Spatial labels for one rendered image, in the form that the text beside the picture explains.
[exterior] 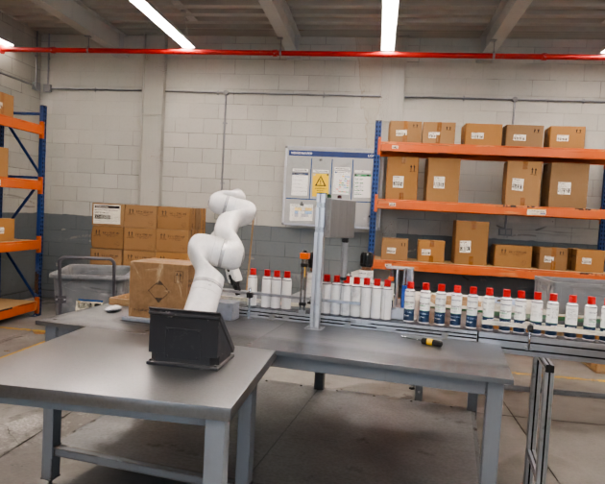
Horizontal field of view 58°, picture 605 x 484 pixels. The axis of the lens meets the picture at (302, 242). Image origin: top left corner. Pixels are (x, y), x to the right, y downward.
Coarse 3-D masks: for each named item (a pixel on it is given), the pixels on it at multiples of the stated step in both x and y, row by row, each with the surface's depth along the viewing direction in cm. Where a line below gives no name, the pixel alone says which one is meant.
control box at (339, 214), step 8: (328, 200) 262; (336, 200) 263; (344, 200) 266; (352, 200) 271; (328, 208) 262; (336, 208) 264; (344, 208) 267; (352, 208) 271; (328, 216) 262; (336, 216) 264; (344, 216) 267; (352, 216) 271; (328, 224) 262; (336, 224) 264; (344, 224) 268; (352, 224) 271; (328, 232) 262; (336, 232) 265; (344, 232) 268; (352, 232) 272
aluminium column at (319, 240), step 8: (320, 200) 265; (320, 208) 265; (320, 216) 265; (320, 224) 266; (320, 232) 265; (320, 240) 265; (320, 248) 265; (320, 256) 265; (320, 264) 265; (312, 272) 266; (320, 272) 265; (312, 280) 267; (320, 280) 266; (312, 288) 267; (320, 288) 266; (312, 296) 267; (320, 296) 267; (312, 304) 267; (320, 304) 269; (312, 312) 267; (320, 312) 269; (312, 320) 267; (320, 320) 270
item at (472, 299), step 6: (474, 288) 261; (474, 294) 261; (468, 300) 262; (474, 300) 260; (468, 306) 262; (474, 306) 260; (468, 312) 262; (474, 312) 261; (468, 318) 262; (474, 318) 261; (468, 324) 262; (474, 324) 261
